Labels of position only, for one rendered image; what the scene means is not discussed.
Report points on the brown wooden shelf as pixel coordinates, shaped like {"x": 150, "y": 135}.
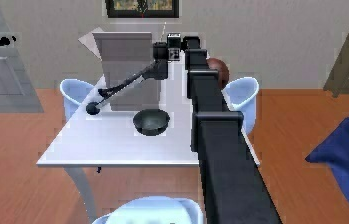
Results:
{"x": 348, "y": 63}

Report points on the brown ball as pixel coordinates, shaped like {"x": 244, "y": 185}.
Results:
{"x": 220, "y": 70}

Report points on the grey door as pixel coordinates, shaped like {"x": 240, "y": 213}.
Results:
{"x": 5, "y": 76}

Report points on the black framed picture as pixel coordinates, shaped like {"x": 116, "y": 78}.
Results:
{"x": 142, "y": 8}

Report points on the light blue chair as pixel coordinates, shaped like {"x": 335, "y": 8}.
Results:
{"x": 243, "y": 95}
{"x": 152, "y": 211}
{"x": 75, "y": 93}

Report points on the white table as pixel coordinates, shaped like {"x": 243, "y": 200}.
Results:
{"x": 115, "y": 143}

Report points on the grey laptop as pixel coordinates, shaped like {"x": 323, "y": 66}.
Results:
{"x": 128, "y": 50}

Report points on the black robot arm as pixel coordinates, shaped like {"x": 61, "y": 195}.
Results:
{"x": 225, "y": 166}

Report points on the dark grey bowl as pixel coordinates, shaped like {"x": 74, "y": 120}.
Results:
{"x": 151, "y": 122}

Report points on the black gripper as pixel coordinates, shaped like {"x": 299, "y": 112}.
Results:
{"x": 160, "y": 68}

